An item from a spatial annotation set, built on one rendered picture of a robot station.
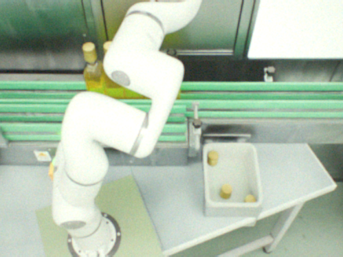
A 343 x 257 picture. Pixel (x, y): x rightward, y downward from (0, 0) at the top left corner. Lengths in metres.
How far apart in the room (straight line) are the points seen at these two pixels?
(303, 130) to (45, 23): 0.91
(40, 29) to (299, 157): 0.96
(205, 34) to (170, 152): 0.39
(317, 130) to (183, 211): 0.52
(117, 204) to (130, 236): 0.11
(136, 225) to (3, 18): 0.76
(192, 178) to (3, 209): 0.62
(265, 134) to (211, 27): 0.41
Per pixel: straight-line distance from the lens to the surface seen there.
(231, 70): 1.50
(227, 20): 1.30
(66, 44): 1.44
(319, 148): 2.00
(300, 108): 1.39
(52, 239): 1.29
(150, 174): 1.40
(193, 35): 1.33
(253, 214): 1.34
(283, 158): 1.49
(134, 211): 1.27
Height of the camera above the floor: 1.98
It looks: 56 degrees down
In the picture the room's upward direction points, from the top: straight up
